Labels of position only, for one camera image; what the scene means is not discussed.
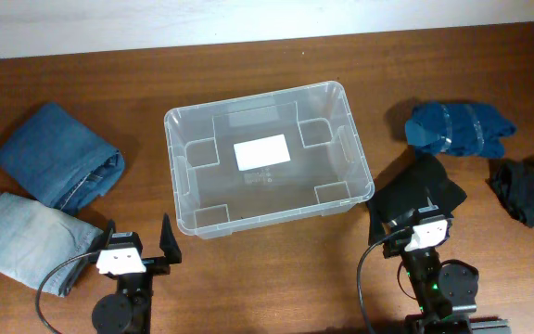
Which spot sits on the dark blue jeans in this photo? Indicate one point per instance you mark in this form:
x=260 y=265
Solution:
x=60 y=161

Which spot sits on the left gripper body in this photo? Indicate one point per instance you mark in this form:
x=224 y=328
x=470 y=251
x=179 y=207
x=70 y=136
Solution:
x=156 y=264

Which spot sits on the light blue jeans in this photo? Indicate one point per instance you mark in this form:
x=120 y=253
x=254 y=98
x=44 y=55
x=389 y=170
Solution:
x=34 y=239

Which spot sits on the clear plastic storage container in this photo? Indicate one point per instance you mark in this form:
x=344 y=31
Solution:
x=328 y=172

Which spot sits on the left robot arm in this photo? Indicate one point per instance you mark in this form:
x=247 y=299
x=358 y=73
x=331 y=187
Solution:
x=129 y=308

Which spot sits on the black cloth bundle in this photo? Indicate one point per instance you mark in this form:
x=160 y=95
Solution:
x=424 y=183

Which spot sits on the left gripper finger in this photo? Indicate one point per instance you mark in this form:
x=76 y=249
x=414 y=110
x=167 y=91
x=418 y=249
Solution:
x=99 y=243
x=168 y=243

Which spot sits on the white label in container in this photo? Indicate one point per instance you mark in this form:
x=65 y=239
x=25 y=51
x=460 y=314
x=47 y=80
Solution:
x=261 y=152

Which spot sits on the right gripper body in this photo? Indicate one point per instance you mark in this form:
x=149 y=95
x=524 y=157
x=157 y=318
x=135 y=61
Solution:
x=397 y=246

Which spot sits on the dark grey taped cloth bundle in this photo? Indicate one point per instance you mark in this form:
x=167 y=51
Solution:
x=513 y=184

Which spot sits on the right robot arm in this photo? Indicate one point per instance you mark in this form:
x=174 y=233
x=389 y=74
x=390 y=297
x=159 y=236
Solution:
x=445 y=291

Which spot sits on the teal taped cloth bundle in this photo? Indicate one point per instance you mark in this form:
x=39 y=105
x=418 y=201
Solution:
x=458 y=129

